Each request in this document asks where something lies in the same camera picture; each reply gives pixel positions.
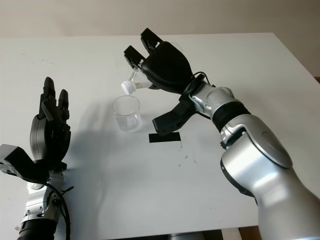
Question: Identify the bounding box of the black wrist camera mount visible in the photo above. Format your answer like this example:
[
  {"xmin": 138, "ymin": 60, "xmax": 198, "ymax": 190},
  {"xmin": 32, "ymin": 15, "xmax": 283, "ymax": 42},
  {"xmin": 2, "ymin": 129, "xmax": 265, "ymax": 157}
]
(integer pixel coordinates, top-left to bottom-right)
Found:
[
  {"xmin": 0, "ymin": 143, "xmax": 68, "ymax": 185},
  {"xmin": 152, "ymin": 83, "xmax": 201, "ymax": 137}
]

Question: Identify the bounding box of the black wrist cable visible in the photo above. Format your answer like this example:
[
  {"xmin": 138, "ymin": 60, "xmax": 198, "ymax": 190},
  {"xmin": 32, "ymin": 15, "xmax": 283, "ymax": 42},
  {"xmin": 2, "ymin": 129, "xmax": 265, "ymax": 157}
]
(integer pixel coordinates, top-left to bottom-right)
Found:
[
  {"xmin": 192, "ymin": 71, "xmax": 213, "ymax": 87},
  {"xmin": 46, "ymin": 183, "xmax": 75, "ymax": 240}
]

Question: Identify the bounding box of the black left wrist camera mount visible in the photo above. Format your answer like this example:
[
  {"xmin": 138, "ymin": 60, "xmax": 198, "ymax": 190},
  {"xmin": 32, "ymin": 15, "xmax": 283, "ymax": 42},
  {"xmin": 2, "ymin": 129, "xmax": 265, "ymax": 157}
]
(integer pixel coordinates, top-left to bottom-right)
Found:
[{"xmin": 0, "ymin": 143, "xmax": 68, "ymax": 185}]

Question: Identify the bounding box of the clear glass cup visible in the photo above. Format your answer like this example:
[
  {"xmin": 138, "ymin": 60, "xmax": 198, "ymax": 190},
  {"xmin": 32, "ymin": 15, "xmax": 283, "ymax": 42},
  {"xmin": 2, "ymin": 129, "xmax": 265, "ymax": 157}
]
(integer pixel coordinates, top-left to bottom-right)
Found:
[{"xmin": 112, "ymin": 96, "xmax": 140, "ymax": 133}]

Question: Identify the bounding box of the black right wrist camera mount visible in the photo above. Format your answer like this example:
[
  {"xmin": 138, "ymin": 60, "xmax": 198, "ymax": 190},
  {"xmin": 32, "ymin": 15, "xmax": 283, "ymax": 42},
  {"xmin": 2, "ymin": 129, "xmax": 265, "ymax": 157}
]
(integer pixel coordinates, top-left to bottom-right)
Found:
[{"xmin": 152, "ymin": 83, "xmax": 201, "ymax": 137}]

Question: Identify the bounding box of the black tape strip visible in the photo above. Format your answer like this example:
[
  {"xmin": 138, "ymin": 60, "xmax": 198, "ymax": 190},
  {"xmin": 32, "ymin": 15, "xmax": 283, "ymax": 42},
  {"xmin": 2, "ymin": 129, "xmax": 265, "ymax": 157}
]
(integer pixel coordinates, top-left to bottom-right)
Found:
[{"xmin": 148, "ymin": 132, "xmax": 181, "ymax": 145}]

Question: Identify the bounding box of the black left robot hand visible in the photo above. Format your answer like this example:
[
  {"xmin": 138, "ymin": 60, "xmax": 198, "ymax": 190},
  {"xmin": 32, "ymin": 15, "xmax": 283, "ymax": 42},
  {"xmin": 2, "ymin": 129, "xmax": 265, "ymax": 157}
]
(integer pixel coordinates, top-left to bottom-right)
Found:
[{"xmin": 29, "ymin": 76, "xmax": 72, "ymax": 166}]

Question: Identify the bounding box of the clear plastic water bottle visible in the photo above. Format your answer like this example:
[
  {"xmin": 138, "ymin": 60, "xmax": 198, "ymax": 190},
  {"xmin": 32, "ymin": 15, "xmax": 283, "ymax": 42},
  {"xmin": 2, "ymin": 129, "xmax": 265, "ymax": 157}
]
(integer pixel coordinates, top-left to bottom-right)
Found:
[{"xmin": 120, "ymin": 41, "xmax": 186, "ymax": 95}]

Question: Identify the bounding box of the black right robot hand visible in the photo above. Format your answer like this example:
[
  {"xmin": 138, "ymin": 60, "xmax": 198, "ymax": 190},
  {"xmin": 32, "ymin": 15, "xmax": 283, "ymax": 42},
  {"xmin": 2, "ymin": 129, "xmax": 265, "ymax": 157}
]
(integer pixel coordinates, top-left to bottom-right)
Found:
[{"xmin": 123, "ymin": 28, "xmax": 195, "ymax": 95}]

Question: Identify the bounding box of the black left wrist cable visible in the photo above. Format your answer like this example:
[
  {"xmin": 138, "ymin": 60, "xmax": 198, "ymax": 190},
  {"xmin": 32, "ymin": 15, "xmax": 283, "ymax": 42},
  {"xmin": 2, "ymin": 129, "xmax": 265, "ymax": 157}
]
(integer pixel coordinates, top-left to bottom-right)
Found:
[{"xmin": 46, "ymin": 183, "xmax": 75, "ymax": 240}]

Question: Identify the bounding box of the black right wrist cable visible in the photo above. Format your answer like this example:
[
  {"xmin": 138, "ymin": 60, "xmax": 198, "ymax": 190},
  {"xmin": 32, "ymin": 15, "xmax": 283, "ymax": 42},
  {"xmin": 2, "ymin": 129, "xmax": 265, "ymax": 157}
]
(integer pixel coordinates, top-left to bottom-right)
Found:
[{"xmin": 192, "ymin": 71, "xmax": 213, "ymax": 87}]

